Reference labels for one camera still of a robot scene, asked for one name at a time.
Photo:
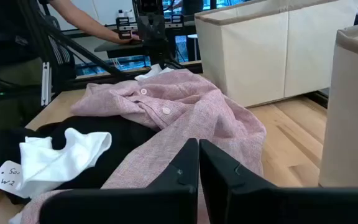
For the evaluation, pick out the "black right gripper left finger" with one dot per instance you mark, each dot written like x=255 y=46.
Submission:
x=135 y=208

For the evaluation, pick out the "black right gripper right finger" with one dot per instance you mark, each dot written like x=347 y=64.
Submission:
x=259 y=205

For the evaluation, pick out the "white striped garment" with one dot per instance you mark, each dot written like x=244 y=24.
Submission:
x=152 y=73

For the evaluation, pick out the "black knit sweater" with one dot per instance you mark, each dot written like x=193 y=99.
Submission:
x=126 y=146

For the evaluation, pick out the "plain white cloth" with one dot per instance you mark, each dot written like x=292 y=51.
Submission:
x=67 y=161

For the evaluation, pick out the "pink linen button shirt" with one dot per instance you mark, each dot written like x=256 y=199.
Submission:
x=197 y=118

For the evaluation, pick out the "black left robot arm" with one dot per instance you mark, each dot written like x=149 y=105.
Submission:
x=158 y=54

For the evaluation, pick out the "person's forearm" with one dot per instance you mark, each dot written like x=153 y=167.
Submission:
x=85 y=21

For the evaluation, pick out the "person's hand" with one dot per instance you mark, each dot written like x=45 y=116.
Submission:
x=129 y=40

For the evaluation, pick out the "black clamp holder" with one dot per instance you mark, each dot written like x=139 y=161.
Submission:
x=124 y=28

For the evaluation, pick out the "beige fabric storage bin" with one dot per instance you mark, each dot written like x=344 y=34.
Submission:
x=353 y=118
x=250 y=56

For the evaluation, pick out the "white handwritten paper tag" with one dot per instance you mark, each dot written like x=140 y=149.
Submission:
x=3 y=180

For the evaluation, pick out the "person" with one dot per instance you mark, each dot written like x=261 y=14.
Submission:
x=5 y=37

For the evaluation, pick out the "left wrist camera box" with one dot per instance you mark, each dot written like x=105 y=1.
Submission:
x=150 y=6

